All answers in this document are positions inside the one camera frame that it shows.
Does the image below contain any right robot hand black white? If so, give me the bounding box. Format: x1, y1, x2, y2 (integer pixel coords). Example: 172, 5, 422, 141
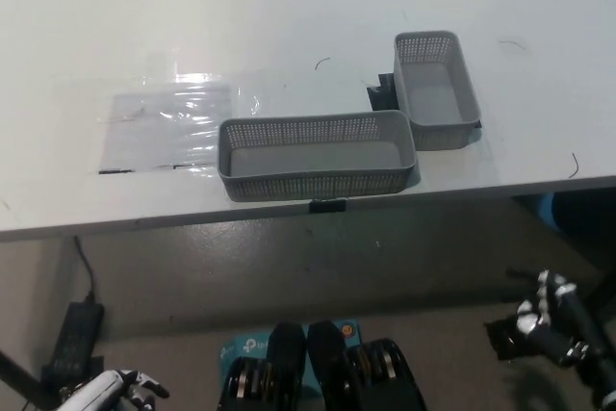
515, 269, 601, 370

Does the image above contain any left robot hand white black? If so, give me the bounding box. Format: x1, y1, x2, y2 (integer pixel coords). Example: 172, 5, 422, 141
56, 368, 171, 411

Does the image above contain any short grey perforated basket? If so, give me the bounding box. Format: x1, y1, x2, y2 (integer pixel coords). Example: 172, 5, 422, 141
393, 29, 483, 152

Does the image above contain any blue object under desk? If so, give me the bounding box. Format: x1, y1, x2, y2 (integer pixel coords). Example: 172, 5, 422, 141
535, 193, 560, 232

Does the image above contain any teal tp-link box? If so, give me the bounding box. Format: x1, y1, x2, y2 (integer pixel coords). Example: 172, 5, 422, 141
218, 318, 363, 383

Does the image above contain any left black robot body block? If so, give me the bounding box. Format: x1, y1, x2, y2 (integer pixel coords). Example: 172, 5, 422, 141
216, 320, 309, 411

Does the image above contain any black tape piece desk edge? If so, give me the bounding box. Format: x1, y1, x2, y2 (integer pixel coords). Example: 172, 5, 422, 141
307, 197, 347, 216

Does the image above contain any black power adapter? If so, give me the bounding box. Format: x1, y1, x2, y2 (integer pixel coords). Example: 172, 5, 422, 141
50, 300, 106, 373

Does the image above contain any black diagonal bar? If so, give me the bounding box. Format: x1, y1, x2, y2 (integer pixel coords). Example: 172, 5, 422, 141
0, 347, 59, 411

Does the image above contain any long grey perforated basket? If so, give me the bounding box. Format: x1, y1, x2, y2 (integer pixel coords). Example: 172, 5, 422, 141
217, 110, 418, 203

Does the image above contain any transparent plastic sheet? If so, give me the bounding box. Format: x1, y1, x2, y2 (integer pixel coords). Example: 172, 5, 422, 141
93, 71, 264, 176

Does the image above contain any black power cable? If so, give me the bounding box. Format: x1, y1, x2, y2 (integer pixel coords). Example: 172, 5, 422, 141
71, 236, 97, 304

